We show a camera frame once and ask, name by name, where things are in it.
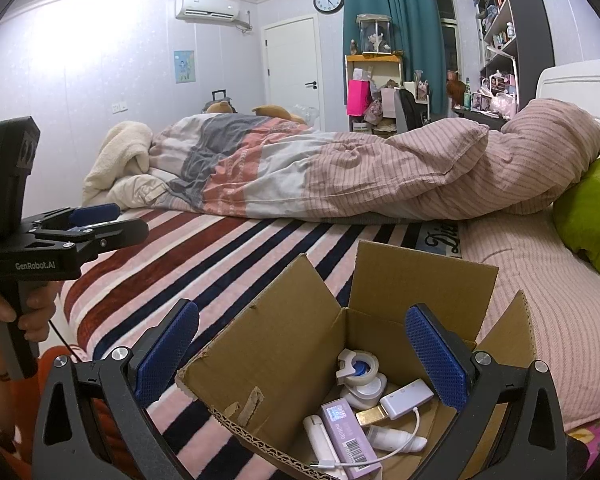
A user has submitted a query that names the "pink grey patchwork duvet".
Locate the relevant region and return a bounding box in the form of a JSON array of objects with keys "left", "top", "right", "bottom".
[{"left": 147, "top": 99, "right": 600, "bottom": 222}]

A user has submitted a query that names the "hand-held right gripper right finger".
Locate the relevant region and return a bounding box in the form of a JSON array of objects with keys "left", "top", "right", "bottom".
[{"left": 404, "top": 303, "right": 568, "bottom": 480}]

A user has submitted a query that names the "green plush cushion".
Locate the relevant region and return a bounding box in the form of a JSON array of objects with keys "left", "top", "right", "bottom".
[{"left": 552, "top": 156, "right": 600, "bottom": 291}]

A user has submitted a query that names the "doll display case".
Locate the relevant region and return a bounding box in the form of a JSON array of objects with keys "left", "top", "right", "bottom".
[{"left": 356, "top": 13, "right": 393, "bottom": 55}]

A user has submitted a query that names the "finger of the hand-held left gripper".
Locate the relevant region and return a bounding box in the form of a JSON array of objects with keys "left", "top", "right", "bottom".
[
  {"left": 30, "top": 218, "right": 150, "bottom": 263},
  {"left": 22, "top": 203, "right": 122, "bottom": 235}
]

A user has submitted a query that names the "lavender rectangular box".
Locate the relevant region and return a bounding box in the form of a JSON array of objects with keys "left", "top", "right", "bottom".
[{"left": 321, "top": 398, "right": 383, "bottom": 480}]

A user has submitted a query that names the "brown wig head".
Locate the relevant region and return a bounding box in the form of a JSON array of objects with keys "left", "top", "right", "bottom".
[{"left": 446, "top": 71, "right": 469, "bottom": 108}]

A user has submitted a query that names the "dark suitcase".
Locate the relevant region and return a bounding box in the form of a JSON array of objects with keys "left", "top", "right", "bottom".
[{"left": 211, "top": 89, "right": 239, "bottom": 114}]

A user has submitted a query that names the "yellow storage shelf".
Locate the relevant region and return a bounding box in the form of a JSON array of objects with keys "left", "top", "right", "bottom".
[{"left": 345, "top": 52, "right": 406, "bottom": 133}]

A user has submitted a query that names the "gold rectangular case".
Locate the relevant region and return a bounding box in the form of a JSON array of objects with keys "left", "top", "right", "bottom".
[{"left": 355, "top": 406, "right": 392, "bottom": 427}]

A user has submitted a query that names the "person's left hand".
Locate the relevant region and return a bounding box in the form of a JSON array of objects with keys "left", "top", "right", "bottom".
[{"left": 0, "top": 282, "right": 64, "bottom": 362}]

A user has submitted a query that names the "black cord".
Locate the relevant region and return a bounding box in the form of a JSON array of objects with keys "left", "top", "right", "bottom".
[{"left": 48, "top": 319, "right": 88, "bottom": 362}]

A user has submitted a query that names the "brown cardboard box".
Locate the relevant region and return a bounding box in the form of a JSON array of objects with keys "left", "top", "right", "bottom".
[{"left": 175, "top": 240, "right": 538, "bottom": 480}]

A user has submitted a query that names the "bright pink bag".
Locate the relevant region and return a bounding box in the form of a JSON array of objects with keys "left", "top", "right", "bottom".
[{"left": 346, "top": 79, "right": 371, "bottom": 117}]

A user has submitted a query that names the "striped pink blanket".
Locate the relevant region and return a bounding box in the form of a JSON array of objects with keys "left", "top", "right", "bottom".
[{"left": 62, "top": 208, "right": 463, "bottom": 480}]

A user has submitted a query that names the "white stick device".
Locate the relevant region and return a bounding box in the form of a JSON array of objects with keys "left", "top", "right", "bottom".
[{"left": 302, "top": 415, "right": 348, "bottom": 479}]

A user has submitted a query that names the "white tape dispenser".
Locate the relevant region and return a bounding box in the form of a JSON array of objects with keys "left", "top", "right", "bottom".
[{"left": 336, "top": 349, "right": 388, "bottom": 409}]

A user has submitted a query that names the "window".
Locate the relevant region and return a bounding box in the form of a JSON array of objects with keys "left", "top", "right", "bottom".
[{"left": 435, "top": 0, "right": 461, "bottom": 81}]

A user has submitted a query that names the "white lotion bottle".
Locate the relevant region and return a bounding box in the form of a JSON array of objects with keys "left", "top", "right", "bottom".
[{"left": 367, "top": 424, "right": 428, "bottom": 454}]

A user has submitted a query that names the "teal curtain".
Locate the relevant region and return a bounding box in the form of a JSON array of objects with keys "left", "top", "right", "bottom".
[{"left": 342, "top": 0, "right": 453, "bottom": 133}]

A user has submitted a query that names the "pink ribbed pillow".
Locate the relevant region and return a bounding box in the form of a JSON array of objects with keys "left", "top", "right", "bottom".
[{"left": 460, "top": 205, "right": 600, "bottom": 433}]

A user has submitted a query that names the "white adapter with cable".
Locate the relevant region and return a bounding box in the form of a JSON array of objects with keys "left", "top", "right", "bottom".
[{"left": 310, "top": 379, "right": 436, "bottom": 470}]

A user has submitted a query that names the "white door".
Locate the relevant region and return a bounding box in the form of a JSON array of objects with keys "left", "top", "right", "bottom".
[{"left": 262, "top": 17, "right": 322, "bottom": 128}]

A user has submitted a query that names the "chair with dark jacket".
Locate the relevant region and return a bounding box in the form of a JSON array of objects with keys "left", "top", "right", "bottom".
[{"left": 393, "top": 87, "right": 423, "bottom": 135}]

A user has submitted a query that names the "cream fleece blanket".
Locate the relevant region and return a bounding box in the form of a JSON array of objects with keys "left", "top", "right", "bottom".
[{"left": 82, "top": 121, "right": 171, "bottom": 210}]

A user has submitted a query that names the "white bed headboard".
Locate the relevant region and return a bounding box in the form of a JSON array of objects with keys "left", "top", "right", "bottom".
[{"left": 535, "top": 57, "right": 600, "bottom": 131}]

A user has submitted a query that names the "dark desk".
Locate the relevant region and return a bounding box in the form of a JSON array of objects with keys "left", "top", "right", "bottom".
[{"left": 427, "top": 105, "right": 511, "bottom": 124}]

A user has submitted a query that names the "dark tall bookshelf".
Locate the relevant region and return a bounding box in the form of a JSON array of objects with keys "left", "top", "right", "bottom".
[{"left": 472, "top": 0, "right": 553, "bottom": 116}]

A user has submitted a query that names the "small wall poster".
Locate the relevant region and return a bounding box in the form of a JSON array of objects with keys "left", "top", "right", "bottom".
[{"left": 173, "top": 50, "right": 195, "bottom": 83}]

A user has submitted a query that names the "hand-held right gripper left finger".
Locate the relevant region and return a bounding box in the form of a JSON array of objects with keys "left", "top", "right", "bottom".
[{"left": 30, "top": 297, "right": 201, "bottom": 480}]

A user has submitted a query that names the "pink printed sheet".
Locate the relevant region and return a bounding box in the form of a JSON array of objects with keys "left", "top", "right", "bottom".
[{"left": 570, "top": 412, "right": 600, "bottom": 466}]

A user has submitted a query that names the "white air conditioner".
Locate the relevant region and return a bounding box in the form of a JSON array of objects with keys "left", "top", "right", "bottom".
[{"left": 175, "top": 0, "right": 241, "bottom": 23}]

